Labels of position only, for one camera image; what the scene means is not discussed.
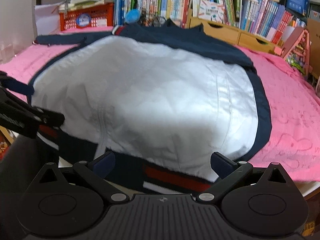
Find brown cardboard box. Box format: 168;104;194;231
307;17;320;80

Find miniature bicycle model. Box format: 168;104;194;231
146;15;167;28

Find blue plush ball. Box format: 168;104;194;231
125;9;141;23

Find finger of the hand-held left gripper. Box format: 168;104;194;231
0;71;35;97
0;90;66;138

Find wooden desktop drawer organizer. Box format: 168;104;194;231
186;9;284;55

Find white paper sheets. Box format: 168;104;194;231
34;4;61;36

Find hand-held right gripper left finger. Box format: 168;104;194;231
37;151;130;204

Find pink blanket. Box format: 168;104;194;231
0;25;320;183

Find red plastic crate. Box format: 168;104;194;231
59;2;115;32

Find row of colourful books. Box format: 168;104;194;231
114;0;193;28
192;0;307;46

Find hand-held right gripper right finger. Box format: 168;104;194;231
196;152;288;204

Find pink abacus toy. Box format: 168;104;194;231
275;26;313;77

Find white and navy jacket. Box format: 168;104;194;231
30;19;273;195

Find white box with pencil print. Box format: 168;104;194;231
198;0;225;23

